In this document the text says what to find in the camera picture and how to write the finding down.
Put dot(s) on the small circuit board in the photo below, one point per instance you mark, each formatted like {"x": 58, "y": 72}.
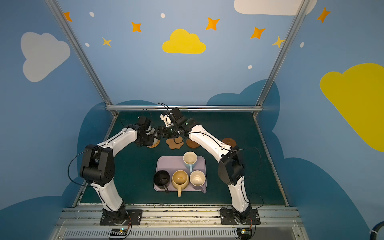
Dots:
{"x": 118, "y": 234}
{"x": 243, "y": 234}

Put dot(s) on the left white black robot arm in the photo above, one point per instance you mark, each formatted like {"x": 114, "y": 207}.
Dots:
{"x": 98, "y": 168}

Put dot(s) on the woven rattan round coaster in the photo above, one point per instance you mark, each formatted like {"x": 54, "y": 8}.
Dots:
{"x": 154, "y": 145}

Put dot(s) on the lavender mug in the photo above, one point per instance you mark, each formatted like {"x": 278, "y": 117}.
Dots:
{"x": 198, "y": 181}

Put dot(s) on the right small circuit board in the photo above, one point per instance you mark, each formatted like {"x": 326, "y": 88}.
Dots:
{"x": 243, "y": 234}

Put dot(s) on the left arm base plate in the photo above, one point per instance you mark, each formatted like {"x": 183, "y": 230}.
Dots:
{"x": 121, "y": 218}

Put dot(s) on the light blue mug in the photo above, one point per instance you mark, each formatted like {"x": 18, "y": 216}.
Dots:
{"x": 190, "y": 160}

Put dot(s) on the yellow mug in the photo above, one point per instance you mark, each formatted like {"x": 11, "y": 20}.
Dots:
{"x": 180, "y": 181}

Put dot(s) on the left small circuit board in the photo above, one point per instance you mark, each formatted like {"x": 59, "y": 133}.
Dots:
{"x": 118, "y": 234}

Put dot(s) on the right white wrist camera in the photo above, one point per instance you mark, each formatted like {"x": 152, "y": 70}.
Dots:
{"x": 171, "y": 116}

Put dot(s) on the aluminium frame rail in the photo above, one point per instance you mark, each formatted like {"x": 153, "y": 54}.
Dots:
{"x": 159, "y": 108}

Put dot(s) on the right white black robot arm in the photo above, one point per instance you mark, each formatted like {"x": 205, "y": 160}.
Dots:
{"x": 231, "y": 168}

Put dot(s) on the dark wooden round coaster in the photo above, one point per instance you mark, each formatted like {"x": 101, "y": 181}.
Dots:
{"x": 191, "y": 144}

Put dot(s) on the flower shaped cork coaster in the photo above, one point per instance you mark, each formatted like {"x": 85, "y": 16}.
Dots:
{"x": 175, "y": 143}

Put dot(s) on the brown wooden round coaster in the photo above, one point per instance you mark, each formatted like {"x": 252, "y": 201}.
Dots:
{"x": 229, "y": 141}

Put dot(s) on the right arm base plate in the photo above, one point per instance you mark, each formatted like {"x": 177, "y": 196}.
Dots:
{"x": 230, "y": 217}

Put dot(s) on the black mug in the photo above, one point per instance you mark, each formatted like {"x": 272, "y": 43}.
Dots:
{"x": 162, "y": 180}

